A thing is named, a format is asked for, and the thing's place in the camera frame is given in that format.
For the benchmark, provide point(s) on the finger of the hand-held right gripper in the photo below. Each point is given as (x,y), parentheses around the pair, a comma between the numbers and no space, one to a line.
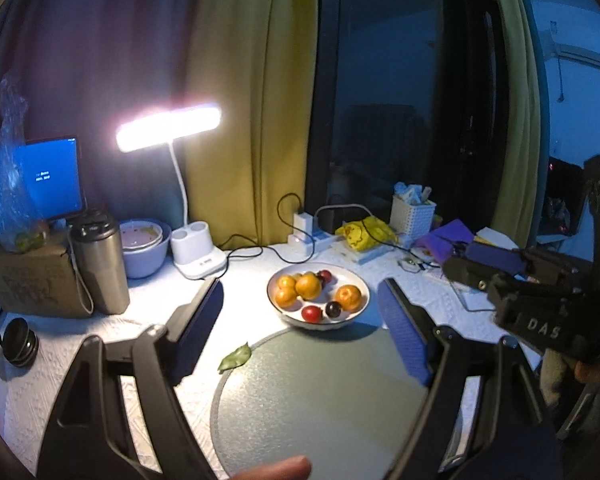
(495,256)
(472,272)

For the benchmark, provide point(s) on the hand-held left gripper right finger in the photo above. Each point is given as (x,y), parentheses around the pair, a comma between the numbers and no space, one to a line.
(405,335)

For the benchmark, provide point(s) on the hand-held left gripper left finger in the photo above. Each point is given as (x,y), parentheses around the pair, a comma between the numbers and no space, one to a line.
(200,325)

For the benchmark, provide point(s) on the orange mandarin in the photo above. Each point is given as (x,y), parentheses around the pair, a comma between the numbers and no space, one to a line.
(286,282)
(308,285)
(349,296)
(287,298)

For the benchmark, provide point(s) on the dark plum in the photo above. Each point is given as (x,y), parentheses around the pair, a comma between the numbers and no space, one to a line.
(334,309)

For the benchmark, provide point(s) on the white fruit bowl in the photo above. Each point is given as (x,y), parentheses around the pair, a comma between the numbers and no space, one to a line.
(286,316)

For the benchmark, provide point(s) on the red cherry tomato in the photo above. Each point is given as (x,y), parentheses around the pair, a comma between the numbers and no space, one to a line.
(324,276)
(311,314)

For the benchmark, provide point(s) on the round grey tray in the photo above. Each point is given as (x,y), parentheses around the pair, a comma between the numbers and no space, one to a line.
(320,400)

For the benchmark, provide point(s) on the person's right hand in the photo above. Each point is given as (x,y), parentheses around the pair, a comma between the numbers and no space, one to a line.
(587,371)

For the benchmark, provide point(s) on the person's left hand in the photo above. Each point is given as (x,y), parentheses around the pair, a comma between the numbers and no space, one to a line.
(280,470)

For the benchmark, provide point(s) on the white paper sheet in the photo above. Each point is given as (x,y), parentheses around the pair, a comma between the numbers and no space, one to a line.
(492,237)

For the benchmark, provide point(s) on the green leaf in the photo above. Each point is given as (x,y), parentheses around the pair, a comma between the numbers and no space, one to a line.
(235,357)

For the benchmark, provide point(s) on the white desk lamp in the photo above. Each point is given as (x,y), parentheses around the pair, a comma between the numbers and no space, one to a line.
(195,255)

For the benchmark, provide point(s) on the white plastic basket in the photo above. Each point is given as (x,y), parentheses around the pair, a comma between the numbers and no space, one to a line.
(412,220)

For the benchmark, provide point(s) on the lavender bowl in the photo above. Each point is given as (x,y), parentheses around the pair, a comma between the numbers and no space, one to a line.
(147,262)

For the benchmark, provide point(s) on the blue and white packets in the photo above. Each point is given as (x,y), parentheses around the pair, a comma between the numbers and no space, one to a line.
(410,192)

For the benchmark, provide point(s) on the small pale bowl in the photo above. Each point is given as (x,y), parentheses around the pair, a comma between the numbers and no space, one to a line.
(140,237)

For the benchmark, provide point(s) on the yellow duck print bag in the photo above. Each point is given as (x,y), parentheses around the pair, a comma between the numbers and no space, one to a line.
(362,235)

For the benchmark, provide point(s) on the steel tumbler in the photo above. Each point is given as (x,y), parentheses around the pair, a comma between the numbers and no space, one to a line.
(102,270)

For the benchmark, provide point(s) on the white power strip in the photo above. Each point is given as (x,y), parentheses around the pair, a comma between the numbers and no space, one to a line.
(320,241)

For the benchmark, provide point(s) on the black power adapter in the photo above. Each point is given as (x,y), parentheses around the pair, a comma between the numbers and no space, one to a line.
(330,220)

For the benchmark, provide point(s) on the white charger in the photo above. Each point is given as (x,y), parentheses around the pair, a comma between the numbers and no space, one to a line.
(302,222)

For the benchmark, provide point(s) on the yellow curtain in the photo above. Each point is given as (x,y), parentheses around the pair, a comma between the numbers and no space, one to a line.
(250,110)
(515,85)

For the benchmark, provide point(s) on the cardboard box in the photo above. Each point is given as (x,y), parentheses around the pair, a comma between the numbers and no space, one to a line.
(30,285)

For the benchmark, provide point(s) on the tablet with blue screen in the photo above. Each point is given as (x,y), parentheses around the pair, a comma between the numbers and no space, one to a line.
(55,180)

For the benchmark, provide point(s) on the white air conditioner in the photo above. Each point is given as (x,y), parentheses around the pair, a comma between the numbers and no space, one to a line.
(585,50)

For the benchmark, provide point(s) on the clear plastic bag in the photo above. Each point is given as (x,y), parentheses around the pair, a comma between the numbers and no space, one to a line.
(10,200)

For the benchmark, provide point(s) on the dark grey curtain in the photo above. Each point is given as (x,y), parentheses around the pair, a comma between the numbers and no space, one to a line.
(105,60)

